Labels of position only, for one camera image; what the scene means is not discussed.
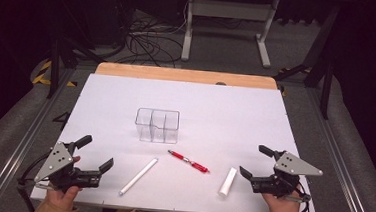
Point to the clear plastic organizer box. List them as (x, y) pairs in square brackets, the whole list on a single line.
[(157, 127)]

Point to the white board sheet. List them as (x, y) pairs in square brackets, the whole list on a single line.
[(208, 114)]

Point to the person's left hand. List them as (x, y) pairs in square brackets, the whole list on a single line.
[(60, 199)]

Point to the wooden table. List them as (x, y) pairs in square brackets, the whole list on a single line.
[(178, 74)]

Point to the yellow black hazard tape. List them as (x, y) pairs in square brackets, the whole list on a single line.
[(42, 80)]

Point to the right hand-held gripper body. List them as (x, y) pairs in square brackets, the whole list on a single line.
[(292, 165)]

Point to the red pen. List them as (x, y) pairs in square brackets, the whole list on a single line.
[(179, 156)]

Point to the short white tube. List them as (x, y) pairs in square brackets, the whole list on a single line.
[(227, 182)]

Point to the grey floor rail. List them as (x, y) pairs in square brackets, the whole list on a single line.
[(26, 143), (337, 163)]

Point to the long white pen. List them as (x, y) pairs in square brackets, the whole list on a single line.
[(137, 177)]

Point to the black metal stand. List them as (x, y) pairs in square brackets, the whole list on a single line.
[(54, 73), (326, 95)]

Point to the dark computer case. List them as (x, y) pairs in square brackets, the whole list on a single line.
[(105, 16)]

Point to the person's right hand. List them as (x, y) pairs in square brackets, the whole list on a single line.
[(282, 207)]

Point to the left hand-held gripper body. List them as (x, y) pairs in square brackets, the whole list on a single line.
[(55, 162)]

